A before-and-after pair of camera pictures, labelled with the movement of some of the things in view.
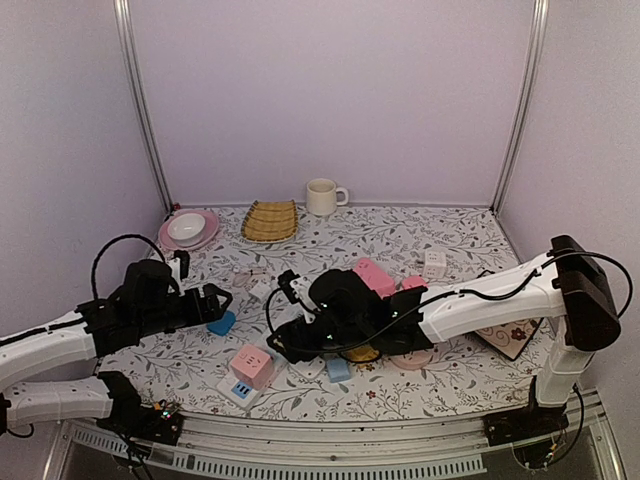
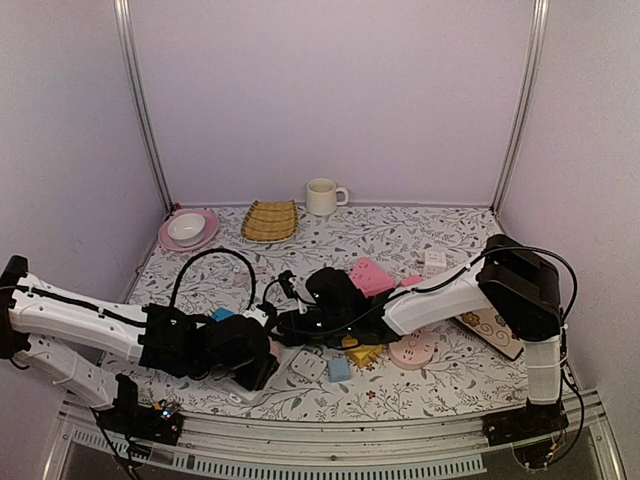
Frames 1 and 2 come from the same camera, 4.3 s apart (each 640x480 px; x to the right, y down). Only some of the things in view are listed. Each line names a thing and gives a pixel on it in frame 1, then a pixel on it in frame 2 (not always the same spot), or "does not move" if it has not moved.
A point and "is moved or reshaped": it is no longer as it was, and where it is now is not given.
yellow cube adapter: [363, 354] does not move
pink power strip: [376, 277] does not move
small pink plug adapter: [413, 281] does not move
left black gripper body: [157, 320] → [255, 376]
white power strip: [239, 392] is moved or reshaped
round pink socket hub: [413, 360] does not move
